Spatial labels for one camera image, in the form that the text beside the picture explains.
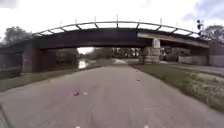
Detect row of distant trees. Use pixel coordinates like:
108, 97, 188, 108
55, 46, 143, 65

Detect canal water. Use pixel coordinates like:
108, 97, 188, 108
77, 59, 90, 70

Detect dark arched bridge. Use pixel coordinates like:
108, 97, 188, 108
0, 14, 224, 74

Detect grey asphalt path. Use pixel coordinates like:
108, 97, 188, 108
0, 58, 224, 128

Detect grass verge beside road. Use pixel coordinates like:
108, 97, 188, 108
130, 63, 224, 113

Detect grass strip beside water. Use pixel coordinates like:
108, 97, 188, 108
0, 62, 105, 94

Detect grey road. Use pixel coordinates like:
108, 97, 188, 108
165, 62, 224, 75

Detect signal pole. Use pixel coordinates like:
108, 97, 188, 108
196, 19, 205, 36

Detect large dark tree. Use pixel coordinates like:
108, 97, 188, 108
0, 25, 33, 46

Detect bare-branched tree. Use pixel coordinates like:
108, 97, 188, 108
201, 23, 224, 44

